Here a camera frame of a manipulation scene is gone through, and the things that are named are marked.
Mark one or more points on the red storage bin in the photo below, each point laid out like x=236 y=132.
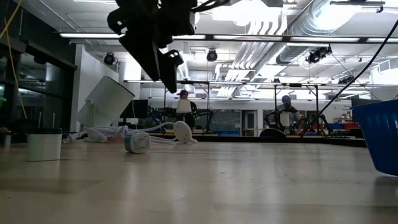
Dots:
x=351 y=126

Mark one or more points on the blue plastic basket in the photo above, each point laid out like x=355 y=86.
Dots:
x=382 y=137

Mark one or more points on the white charger with black top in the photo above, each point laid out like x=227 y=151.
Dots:
x=43 y=147

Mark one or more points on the person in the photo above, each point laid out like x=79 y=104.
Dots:
x=192 y=115
x=292 y=113

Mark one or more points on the black computer monitor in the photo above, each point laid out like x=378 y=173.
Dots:
x=135 y=109

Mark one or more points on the green plastic basket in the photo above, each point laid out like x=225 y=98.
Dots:
x=2 y=101

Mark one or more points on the long ceiling light bar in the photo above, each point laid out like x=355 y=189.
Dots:
x=248 y=37

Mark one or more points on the small white bottle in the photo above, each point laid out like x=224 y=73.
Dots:
x=7 y=140

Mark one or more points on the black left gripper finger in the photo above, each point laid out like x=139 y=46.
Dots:
x=169 y=70
x=143 y=56

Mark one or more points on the black round ceiling camera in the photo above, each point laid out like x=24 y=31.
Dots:
x=109 y=58
x=212 y=56

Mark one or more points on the teal and white charger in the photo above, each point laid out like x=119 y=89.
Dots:
x=138 y=143

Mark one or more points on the black aluminium table frame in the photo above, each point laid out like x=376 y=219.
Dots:
x=311 y=139

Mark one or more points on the black metal rig frame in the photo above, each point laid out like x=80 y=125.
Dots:
x=207 y=109
x=275 y=102

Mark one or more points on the silver spiral ventilation duct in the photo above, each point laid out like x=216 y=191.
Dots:
x=314 y=18

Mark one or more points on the black ceiling spotlight cluster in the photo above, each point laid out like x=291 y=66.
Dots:
x=318 y=54

